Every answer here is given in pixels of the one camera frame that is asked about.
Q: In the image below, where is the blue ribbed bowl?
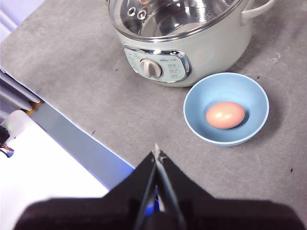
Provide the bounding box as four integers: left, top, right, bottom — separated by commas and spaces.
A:
183, 72, 270, 147

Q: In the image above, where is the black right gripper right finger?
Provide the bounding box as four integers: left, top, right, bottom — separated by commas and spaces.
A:
154, 143, 305, 230

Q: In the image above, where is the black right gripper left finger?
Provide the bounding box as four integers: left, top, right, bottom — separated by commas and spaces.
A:
13, 150, 158, 230

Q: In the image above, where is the brown egg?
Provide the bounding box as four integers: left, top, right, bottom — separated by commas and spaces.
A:
205, 101, 246, 130

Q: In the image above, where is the yellow bracket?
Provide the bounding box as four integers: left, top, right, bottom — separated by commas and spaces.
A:
25, 100, 43, 115

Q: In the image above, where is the black and red cable bundle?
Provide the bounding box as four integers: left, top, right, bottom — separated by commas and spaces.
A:
0, 126, 15, 158

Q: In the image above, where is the grey aluminium rail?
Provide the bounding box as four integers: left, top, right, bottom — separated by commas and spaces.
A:
0, 68, 41, 112

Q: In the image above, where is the pale green electric steamer pot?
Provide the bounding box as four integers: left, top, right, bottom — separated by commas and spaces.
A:
107, 0, 276, 88

